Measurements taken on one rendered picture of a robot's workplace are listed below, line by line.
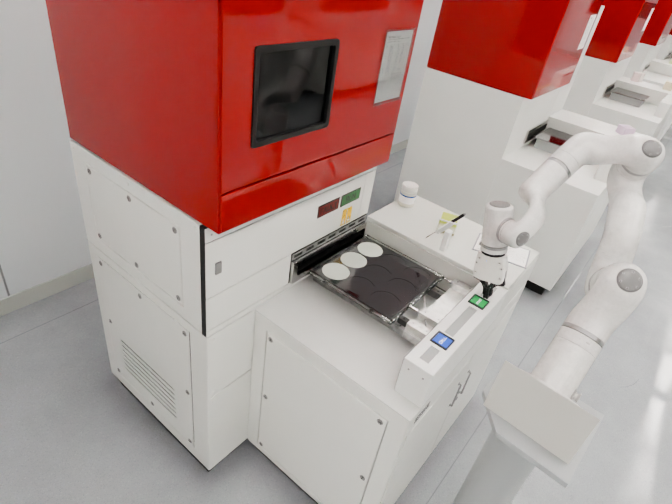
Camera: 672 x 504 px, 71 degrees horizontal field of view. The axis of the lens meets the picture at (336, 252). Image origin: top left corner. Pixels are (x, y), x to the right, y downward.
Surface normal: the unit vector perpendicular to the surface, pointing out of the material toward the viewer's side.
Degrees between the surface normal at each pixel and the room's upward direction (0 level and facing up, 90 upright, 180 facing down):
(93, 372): 0
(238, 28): 90
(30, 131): 90
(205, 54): 90
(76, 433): 0
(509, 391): 90
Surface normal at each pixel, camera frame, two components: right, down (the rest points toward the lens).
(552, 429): -0.66, 0.34
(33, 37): 0.77, 0.44
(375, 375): 0.15, -0.81
